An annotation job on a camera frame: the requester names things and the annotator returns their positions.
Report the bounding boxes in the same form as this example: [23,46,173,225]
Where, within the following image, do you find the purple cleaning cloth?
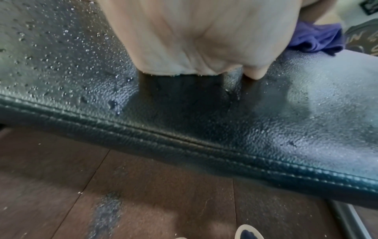
[288,20,345,57]

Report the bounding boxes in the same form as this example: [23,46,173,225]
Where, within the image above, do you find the black bench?
[0,0,378,239]

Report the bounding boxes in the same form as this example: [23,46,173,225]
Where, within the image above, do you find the person's left hand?
[97,0,302,80]

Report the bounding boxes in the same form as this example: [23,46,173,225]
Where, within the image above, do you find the person's right hand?
[298,0,340,25]

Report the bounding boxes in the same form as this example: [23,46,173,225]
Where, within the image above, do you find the person's white right sandal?
[235,224,265,239]

